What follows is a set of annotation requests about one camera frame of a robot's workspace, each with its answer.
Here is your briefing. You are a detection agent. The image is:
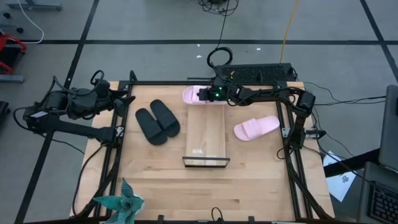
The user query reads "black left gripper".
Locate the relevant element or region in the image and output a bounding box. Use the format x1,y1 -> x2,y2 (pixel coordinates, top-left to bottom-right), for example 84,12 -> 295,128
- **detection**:
92,80 -> 136,118

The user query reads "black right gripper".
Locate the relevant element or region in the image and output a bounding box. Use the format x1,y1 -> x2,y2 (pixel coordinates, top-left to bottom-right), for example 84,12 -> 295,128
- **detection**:
198,85 -> 231,103

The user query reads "pink slide sandal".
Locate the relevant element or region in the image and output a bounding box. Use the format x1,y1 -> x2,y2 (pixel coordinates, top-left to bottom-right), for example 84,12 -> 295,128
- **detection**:
233,115 -> 280,142
182,85 -> 228,106

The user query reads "black slide sandal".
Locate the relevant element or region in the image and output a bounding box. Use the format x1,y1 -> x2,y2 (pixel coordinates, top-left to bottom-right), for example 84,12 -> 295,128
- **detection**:
135,108 -> 169,146
149,99 -> 181,138

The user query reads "green artificial plant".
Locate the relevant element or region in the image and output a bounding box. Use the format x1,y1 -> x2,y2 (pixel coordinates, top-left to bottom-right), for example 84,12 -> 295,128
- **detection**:
93,177 -> 146,224

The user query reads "grey metal furniture foot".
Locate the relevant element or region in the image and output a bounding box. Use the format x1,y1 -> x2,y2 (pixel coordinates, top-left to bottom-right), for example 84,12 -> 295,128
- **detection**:
5,0 -> 63,12
0,74 -> 25,83

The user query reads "red and black cart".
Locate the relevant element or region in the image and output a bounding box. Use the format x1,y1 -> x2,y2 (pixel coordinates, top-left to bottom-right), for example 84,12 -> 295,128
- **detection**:
0,33 -> 27,75

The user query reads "small black connector box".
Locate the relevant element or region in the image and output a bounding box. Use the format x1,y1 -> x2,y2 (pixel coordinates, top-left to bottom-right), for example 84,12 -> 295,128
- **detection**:
306,129 -> 327,140

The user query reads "black desk foot bar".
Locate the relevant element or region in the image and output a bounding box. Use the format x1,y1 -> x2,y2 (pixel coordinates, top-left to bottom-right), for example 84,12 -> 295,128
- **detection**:
323,148 -> 382,178

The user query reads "white printed paper sheet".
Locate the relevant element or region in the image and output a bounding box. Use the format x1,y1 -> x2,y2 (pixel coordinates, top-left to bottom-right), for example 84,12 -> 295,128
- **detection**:
322,151 -> 357,202

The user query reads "grey keyboard desk panel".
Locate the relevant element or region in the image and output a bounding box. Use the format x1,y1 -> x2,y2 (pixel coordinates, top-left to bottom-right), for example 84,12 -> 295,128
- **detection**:
356,161 -> 398,224

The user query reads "black keyboard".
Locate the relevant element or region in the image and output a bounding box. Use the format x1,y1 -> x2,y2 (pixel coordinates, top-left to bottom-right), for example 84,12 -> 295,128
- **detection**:
368,182 -> 398,224

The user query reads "coiled black cable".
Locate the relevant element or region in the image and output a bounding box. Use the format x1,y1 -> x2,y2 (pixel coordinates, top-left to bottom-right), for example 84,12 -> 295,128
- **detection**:
206,0 -> 233,70

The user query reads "black aluminium table frame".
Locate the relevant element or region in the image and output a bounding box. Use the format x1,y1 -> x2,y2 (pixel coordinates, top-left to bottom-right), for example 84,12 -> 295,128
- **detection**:
70,70 -> 335,224

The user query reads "wooden shelf with black frame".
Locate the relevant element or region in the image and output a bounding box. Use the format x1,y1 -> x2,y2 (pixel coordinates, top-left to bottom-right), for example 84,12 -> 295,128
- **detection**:
182,77 -> 231,169

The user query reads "tangled black cable bundle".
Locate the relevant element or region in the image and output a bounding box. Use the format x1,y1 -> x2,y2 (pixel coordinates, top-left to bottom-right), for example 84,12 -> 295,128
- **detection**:
198,0 -> 239,16

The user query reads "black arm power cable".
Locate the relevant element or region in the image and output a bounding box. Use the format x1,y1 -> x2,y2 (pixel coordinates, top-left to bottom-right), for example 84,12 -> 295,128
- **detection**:
72,144 -> 105,217

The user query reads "yellow cable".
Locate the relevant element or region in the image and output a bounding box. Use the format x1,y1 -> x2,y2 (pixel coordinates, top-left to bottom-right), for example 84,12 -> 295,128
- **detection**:
279,0 -> 301,64

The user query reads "white cable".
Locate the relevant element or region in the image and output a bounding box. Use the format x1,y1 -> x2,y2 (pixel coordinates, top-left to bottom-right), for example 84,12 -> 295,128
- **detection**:
15,0 -> 45,44

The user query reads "thin black cable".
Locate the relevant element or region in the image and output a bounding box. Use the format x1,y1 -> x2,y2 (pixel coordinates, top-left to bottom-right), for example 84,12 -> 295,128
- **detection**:
303,81 -> 386,106

